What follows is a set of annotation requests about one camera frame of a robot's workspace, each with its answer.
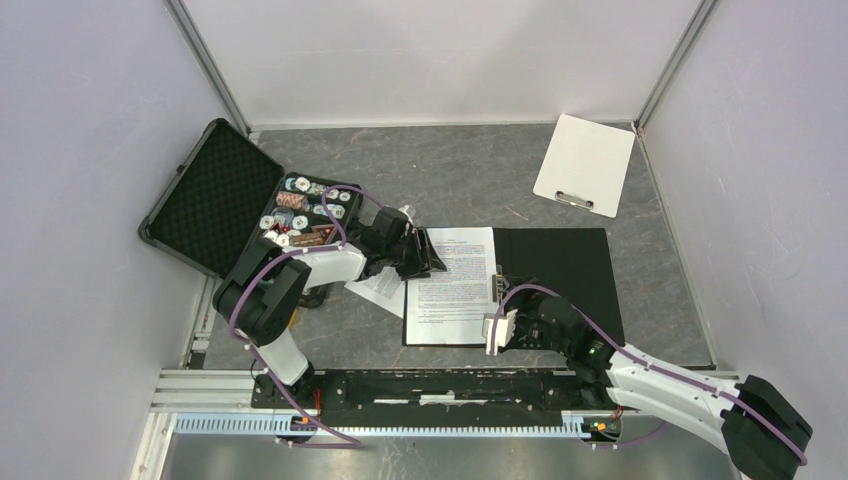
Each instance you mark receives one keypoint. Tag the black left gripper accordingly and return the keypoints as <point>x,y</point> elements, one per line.
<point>425,260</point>

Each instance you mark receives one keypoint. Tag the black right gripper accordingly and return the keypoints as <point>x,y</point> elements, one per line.
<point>517,335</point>

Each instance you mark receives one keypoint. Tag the printed text paper sheet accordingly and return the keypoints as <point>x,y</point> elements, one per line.
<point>448,308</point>

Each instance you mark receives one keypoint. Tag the white clipboard metal clip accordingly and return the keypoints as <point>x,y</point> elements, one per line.
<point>585,165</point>

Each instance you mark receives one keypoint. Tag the white paper sheet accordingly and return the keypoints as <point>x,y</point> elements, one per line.
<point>385,290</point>

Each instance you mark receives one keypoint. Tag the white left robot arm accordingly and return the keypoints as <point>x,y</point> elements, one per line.
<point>263,290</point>

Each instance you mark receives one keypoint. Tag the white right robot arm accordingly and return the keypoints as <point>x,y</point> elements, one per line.
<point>749,420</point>

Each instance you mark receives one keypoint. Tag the silver folder clip mechanism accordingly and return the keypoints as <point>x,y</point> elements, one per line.
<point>498,284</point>

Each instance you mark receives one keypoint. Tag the black poker chip case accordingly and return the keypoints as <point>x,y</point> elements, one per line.
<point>228,193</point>

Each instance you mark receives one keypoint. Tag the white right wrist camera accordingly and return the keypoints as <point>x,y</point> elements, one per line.
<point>498,332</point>

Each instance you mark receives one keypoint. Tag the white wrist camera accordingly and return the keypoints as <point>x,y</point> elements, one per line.
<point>408,211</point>
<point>498,332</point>

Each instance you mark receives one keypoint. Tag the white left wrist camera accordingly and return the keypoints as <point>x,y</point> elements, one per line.
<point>408,211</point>

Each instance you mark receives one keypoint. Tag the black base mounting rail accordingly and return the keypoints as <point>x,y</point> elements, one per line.
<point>448,398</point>

